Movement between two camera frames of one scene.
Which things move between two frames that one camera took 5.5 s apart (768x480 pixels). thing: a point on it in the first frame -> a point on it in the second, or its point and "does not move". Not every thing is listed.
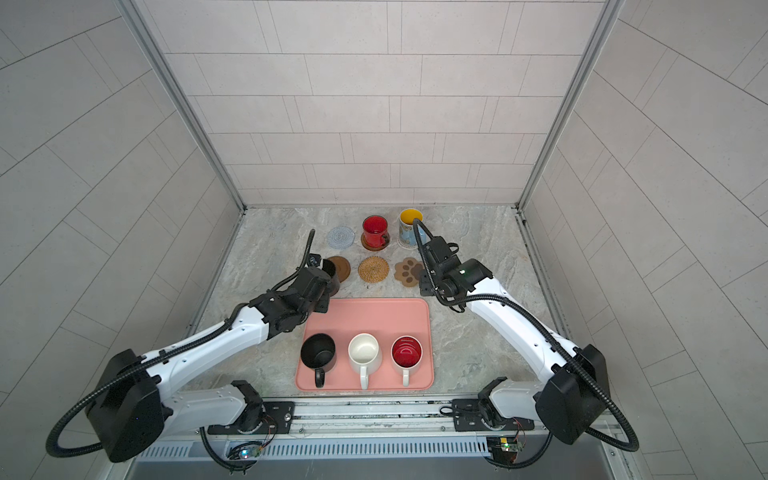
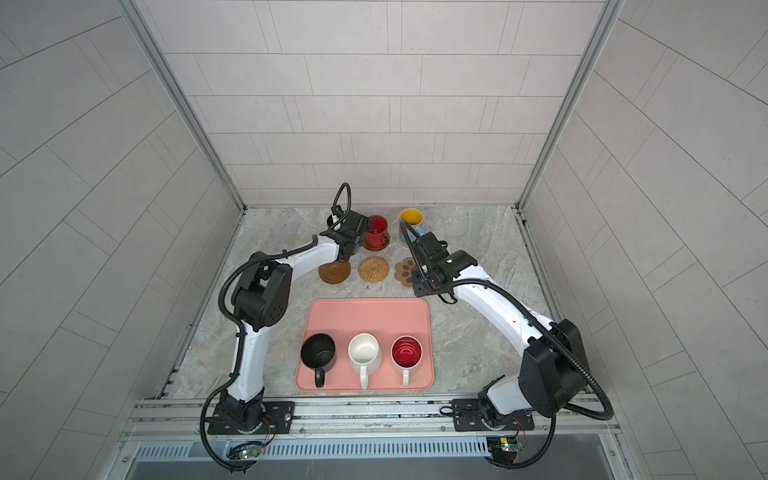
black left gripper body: x=320 y=306 -> x=356 y=245
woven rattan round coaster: x=373 y=269 does not move
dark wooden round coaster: x=342 y=267 does not move
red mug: x=375 y=230 does not move
